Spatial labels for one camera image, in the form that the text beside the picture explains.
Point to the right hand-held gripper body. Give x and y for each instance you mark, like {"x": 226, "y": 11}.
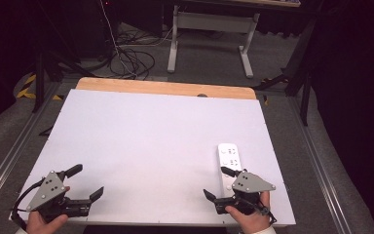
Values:
{"x": 251, "y": 183}

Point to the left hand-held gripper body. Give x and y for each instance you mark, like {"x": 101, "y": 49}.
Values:
{"x": 47, "y": 191}

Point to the white remote control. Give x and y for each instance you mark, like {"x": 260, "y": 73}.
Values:
{"x": 229, "y": 161}

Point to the person's left hand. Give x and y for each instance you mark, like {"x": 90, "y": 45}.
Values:
{"x": 40, "y": 226}

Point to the person's right hand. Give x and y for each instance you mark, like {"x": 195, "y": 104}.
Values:
{"x": 253, "y": 222}

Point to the white table cover board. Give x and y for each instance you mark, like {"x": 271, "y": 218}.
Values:
{"x": 149, "y": 146}

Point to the black tripod stand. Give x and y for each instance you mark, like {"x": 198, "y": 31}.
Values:
{"x": 39, "y": 81}

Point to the black metal stand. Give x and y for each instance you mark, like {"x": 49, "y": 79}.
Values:
{"x": 305, "y": 91}

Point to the black curtain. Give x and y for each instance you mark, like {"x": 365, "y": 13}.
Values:
{"x": 360, "y": 97}
{"x": 0, "y": 48}

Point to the wooden desk top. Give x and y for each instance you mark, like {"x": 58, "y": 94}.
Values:
{"x": 266, "y": 3}

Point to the grey metal floor rail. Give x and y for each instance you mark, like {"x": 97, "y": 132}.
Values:
{"x": 16, "y": 146}
{"x": 318, "y": 169}

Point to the white metal desk frame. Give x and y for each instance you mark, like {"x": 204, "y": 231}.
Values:
{"x": 207, "y": 21}

